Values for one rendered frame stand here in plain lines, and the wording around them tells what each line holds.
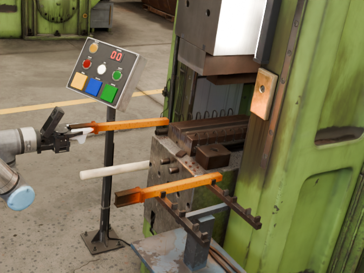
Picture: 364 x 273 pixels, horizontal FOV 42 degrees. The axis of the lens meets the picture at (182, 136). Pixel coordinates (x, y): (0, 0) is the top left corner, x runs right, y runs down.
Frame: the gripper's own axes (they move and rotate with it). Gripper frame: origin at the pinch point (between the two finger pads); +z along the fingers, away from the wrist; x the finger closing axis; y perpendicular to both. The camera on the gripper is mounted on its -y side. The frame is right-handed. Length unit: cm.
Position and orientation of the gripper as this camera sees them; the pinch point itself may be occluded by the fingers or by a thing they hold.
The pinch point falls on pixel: (89, 127)
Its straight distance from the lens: 178.7
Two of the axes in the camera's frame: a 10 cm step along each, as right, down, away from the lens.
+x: 5.0, 4.3, -7.5
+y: -1.1, 8.9, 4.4
